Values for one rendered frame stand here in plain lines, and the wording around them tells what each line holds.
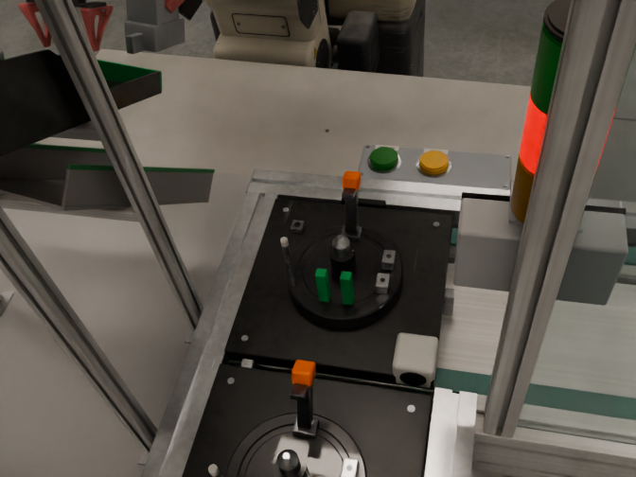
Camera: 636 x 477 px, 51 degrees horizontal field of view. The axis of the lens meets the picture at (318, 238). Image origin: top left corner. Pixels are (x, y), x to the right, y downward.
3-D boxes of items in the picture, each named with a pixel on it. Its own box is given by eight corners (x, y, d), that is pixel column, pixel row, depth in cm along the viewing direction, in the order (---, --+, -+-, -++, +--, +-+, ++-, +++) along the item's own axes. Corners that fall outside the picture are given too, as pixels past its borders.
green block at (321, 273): (321, 292, 78) (316, 267, 74) (330, 293, 78) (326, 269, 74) (319, 301, 77) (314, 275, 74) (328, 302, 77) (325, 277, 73)
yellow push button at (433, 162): (420, 158, 96) (421, 148, 94) (449, 160, 95) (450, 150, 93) (417, 178, 93) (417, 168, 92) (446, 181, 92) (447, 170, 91)
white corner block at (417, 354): (397, 348, 77) (397, 329, 74) (437, 354, 76) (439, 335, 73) (392, 385, 74) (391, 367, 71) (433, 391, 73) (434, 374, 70)
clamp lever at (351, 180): (344, 225, 83) (344, 169, 80) (361, 227, 83) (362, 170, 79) (339, 239, 80) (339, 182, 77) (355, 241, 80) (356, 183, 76)
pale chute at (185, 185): (127, 182, 94) (132, 150, 93) (209, 202, 90) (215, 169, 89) (-41, 182, 67) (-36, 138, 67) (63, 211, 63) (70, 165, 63)
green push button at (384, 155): (372, 154, 97) (372, 145, 96) (399, 156, 96) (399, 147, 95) (367, 174, 95) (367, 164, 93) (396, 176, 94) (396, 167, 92)
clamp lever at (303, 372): (298, 415, 68) (295, 357, 64) (317, 419, 68) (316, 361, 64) (289, 442, 65) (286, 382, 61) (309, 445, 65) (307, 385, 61)
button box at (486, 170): (365, 171, 102) (363, 142, 98) (506, 183, 98) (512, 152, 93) (358, 205, 98) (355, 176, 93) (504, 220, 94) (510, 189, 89)
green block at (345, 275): (344, 295, 78) (341, 270, 74) (354, 296, 77) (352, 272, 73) (343, 304, 77) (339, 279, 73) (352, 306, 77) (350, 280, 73)
